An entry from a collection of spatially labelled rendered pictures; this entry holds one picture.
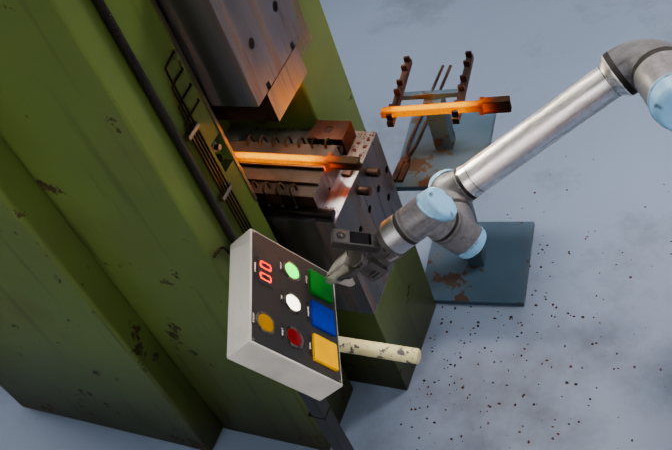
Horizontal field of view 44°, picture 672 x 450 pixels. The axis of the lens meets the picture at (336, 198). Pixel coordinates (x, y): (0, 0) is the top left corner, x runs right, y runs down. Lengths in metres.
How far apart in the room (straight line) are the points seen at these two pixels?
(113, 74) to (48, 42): 0.15
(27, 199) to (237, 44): 0.71
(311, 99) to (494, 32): 1.97
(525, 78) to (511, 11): 0.57
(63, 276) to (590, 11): 2.97
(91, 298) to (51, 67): 0.85
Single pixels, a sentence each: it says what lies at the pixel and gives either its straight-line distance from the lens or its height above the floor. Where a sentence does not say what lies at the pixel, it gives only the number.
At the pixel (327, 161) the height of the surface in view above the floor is 1.01.
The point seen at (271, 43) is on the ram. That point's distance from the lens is 2.16.
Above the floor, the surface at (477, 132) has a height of 0.65.
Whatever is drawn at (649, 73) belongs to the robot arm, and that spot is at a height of 1.37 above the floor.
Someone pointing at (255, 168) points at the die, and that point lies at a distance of 2.54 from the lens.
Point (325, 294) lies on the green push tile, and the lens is 2.10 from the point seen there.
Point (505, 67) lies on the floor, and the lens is 4.21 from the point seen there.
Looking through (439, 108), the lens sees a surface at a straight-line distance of 2.60.
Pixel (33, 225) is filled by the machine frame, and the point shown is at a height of 1.25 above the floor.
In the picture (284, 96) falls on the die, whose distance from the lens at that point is 2.21.
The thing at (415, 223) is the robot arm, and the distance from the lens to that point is 1.92.
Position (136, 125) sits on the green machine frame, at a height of 1.53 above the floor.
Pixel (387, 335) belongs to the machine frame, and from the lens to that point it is 2.83.
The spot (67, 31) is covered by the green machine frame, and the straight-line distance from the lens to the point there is 1.81.
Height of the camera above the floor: 2.58
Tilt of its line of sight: 43 degrees down
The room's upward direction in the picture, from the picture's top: 23 degrees counter-clockwise
